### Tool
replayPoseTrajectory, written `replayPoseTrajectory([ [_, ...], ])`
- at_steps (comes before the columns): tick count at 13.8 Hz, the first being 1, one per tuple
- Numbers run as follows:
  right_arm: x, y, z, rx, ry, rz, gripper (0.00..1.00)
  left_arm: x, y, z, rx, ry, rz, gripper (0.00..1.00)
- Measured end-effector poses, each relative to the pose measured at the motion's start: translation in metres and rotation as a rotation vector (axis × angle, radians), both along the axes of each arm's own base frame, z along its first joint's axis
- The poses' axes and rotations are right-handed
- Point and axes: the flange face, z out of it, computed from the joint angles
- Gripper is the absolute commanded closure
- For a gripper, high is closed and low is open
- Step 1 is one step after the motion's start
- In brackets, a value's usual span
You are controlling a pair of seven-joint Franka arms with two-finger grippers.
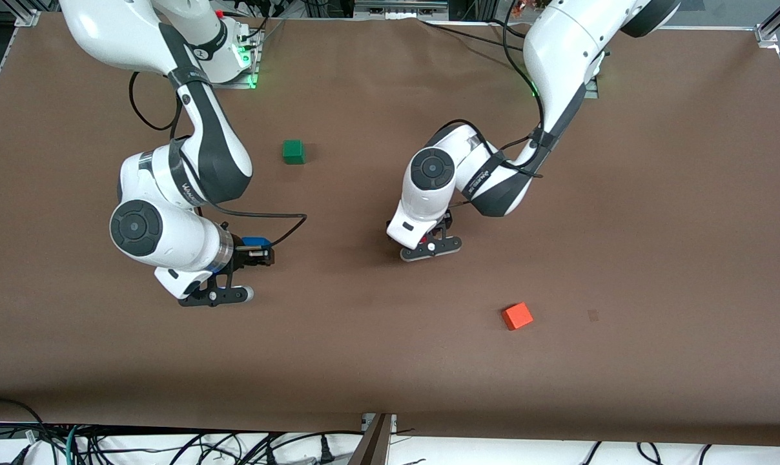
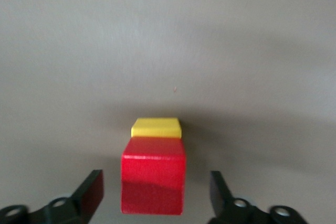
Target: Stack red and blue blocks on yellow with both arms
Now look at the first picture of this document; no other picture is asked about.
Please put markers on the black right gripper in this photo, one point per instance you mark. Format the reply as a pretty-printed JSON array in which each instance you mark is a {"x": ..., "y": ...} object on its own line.
[{"x": 241, "y": 254}]

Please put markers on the aluminium frame corner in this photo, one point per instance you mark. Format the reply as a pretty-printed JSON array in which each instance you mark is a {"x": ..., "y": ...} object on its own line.
[{"x": 774, "y": 26}]

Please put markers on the grey background box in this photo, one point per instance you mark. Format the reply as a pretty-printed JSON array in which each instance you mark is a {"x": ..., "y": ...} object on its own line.
[{"x": 400, "y": 6}]

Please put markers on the blue wooden block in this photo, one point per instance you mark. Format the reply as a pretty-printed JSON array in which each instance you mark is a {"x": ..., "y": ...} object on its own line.
[{"x": 257, "y": 242}]

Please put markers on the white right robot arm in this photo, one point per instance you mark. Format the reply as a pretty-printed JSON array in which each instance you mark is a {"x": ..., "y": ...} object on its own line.
[{"x": 190, "y": 161}]

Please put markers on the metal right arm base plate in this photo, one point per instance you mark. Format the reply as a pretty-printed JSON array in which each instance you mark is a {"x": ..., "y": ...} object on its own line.
[{"x": 251, "y": 74}]

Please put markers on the orange wooden block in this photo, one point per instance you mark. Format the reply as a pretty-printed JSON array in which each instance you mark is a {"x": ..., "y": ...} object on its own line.
[{"x": 517, "y": 316}]

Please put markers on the aluminium profile bar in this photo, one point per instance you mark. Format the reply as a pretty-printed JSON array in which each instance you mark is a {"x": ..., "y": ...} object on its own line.
[{"x": 374, "y": 442}]

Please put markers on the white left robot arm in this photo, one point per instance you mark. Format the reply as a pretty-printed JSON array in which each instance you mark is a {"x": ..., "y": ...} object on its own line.
[{"x": 487, "y": 174}]

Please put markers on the green wooden block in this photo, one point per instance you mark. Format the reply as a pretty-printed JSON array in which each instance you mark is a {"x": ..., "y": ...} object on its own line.
[{"x": 293, "y": 152}]

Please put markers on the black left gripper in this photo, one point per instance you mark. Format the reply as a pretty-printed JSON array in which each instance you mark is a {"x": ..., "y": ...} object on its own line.
[{"x": 448, "y": 221}]

